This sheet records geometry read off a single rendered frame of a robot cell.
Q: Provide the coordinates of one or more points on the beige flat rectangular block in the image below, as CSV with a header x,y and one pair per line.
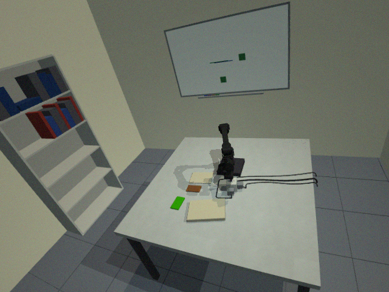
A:
x,y
206,210

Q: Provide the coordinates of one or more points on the green flat block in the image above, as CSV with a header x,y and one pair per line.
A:
x,y
177,203

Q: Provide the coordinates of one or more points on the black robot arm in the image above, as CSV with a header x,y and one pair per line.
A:
x,y
227,150

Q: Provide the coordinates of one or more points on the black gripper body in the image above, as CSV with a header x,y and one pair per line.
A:
x,y
228,175

